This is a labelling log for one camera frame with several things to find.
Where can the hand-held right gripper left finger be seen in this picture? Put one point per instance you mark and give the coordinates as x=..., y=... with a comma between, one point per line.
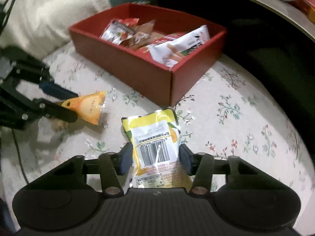
x=125, y=157

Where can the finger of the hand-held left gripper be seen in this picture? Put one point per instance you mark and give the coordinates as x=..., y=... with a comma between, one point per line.
x=59, y=113
x=59, y=92

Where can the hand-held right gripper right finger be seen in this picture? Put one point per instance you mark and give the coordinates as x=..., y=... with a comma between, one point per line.
x=185, y=158

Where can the orange triangular snack packet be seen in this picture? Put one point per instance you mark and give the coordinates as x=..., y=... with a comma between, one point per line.
x=91, y=108

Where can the yellow snack packet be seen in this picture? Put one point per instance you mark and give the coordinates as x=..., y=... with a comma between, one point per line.
x=152, y=137

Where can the red cardboard box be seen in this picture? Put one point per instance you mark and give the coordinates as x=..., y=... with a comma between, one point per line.
x=147, y=78

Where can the brown snack packet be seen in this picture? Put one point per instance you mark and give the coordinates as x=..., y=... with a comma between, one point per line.
x=145, y=33

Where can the white sausage snack packet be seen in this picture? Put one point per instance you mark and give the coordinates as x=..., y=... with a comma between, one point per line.
x=179, y=44

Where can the floral tablecloth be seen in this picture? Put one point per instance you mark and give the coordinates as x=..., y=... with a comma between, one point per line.
x=233, y=127

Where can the white fluffy blanket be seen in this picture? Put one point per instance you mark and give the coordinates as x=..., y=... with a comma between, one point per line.
x=49, y=17

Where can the black white snack packet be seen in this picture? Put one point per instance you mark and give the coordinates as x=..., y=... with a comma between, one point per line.
x=118, y=30

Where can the dark coffee table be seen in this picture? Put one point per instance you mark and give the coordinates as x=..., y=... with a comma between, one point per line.
x=278, y=5

